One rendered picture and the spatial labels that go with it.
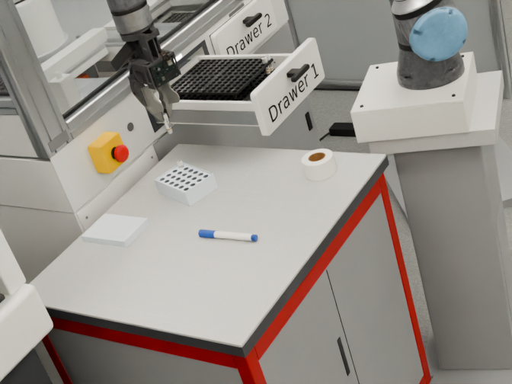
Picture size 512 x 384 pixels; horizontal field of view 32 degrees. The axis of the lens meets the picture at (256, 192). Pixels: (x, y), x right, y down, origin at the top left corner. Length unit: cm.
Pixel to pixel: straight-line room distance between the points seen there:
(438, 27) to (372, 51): 213
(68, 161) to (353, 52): 219
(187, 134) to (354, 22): 172
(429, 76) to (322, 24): 205
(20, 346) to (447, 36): 100
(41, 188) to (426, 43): 90
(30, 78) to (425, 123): 85
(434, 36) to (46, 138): 84
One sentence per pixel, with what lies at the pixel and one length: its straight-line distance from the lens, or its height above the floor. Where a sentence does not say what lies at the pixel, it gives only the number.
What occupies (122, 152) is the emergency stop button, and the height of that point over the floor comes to 88.
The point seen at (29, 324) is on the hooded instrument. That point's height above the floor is 85.
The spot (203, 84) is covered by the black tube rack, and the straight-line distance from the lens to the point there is 219.
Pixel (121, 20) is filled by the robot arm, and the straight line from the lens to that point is 180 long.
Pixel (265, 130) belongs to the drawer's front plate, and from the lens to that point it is 202.
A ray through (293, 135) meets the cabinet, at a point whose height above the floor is 48.
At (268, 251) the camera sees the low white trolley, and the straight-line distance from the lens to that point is 174.
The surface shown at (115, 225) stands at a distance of 198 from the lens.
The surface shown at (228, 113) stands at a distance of 208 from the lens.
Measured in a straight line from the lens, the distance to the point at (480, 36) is 366.
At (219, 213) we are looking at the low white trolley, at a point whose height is 76.
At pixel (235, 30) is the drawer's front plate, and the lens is 247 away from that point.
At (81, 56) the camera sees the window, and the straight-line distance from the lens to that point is 207.
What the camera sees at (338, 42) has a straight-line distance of 401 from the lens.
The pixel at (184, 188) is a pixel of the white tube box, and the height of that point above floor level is 80.
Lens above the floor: 172
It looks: 30 degrees down
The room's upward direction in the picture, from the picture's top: 18 degrees counter-clockwise
